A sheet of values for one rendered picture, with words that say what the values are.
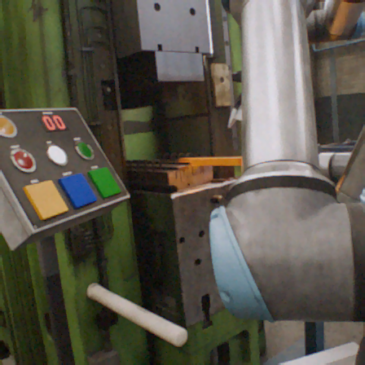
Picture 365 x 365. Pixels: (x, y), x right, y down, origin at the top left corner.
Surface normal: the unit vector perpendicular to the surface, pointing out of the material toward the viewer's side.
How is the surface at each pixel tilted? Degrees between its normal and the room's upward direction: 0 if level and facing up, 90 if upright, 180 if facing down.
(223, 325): 90
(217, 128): 90
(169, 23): 90
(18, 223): 90
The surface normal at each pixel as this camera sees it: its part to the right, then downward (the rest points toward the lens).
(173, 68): 0.65, 0.04
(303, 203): 0.14, -0.35
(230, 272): -0.32, -0.02
